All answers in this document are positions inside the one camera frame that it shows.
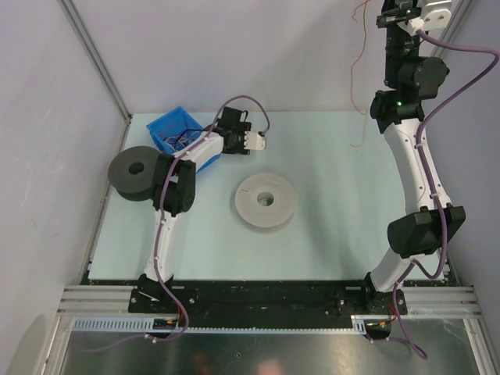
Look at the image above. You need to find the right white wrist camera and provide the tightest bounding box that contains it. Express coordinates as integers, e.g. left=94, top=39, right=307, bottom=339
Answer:
left=398, top=0, right=452, bottom=36

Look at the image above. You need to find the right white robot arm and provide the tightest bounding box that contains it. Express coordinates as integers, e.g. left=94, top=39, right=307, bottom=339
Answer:
left=360, top=1, right=466, bottom=313

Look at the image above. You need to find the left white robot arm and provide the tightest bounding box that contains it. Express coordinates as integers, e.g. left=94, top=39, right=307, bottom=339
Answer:
left=145, top=106, right=252, bottom=282

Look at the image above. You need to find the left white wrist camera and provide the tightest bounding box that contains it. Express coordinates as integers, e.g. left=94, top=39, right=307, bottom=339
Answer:
left=244, top=131, right=266, bottom=151

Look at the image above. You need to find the bundle of thin wires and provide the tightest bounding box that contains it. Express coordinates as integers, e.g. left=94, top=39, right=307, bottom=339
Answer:
left=159, top=123, right=204, bottom=153

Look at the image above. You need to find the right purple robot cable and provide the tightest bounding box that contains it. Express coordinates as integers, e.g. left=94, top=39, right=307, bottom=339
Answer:
left=392, top=29, right=500, bottom=360

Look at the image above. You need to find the light grey cable spool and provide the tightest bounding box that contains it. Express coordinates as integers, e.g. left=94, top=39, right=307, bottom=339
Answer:
left=234, top=173, right=298, bottom=234

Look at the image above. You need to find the blue plastic bin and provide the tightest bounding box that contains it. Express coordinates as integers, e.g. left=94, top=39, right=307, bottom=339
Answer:
left=146, top=106, right=223, bottom=173

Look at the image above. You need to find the dark grey cable spool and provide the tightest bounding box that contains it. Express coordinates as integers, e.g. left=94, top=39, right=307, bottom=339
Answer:
left=108, top=145, right=160, bottom=202

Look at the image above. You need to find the aluminium frame rail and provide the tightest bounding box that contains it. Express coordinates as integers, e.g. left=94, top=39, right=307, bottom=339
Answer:
left=57, top=285, right=482, bottom=319

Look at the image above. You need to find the grey slotted cable duct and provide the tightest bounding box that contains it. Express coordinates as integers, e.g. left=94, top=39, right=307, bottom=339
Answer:
left=73, top=316, right=366, bottom=334

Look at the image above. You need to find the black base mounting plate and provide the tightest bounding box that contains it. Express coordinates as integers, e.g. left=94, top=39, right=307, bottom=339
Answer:
left=128, top=276, right=408, bottom=330

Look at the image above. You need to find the thin red black wire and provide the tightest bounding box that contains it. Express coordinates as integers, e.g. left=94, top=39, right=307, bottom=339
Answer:
left=348, top=0, right=374, bottom=148

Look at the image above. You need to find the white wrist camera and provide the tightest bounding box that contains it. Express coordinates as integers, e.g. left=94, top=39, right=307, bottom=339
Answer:
left=244, top=131, right=266, bottom=151
left=398, top=0, right=452, bottom=36

